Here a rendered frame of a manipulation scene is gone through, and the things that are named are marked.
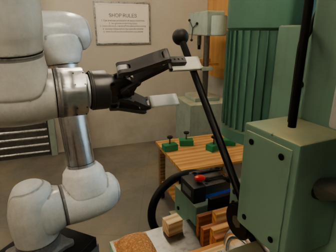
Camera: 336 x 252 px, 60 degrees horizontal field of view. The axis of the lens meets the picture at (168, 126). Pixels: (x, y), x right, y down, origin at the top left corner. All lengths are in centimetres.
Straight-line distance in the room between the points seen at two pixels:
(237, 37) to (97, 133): 325
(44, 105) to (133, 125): 326
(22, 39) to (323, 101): 42
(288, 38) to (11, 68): 42
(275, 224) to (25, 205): 86
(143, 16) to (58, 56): 262
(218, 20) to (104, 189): 201
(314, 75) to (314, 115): 5
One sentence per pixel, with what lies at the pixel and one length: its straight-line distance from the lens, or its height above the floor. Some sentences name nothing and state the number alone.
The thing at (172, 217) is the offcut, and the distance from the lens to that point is 81.
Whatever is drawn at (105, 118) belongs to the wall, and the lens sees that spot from 367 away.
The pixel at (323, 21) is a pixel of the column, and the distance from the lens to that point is 41.
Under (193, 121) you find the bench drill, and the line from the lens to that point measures 293.
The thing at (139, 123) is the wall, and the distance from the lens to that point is 378.
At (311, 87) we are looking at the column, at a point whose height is 134.
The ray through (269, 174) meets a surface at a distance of 37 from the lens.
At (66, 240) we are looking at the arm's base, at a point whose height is 66.
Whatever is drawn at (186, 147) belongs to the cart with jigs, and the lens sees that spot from 231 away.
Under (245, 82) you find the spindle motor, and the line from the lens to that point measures 55.
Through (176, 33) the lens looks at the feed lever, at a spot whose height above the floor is 141.
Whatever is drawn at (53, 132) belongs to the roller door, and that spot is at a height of 28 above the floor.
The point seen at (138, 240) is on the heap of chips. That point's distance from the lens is 75.
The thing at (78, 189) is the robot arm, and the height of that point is 87.
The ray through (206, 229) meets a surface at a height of 95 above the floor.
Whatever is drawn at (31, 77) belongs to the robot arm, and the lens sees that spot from 51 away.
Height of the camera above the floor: 141
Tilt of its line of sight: 18 degrees down
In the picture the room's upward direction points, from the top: straight up
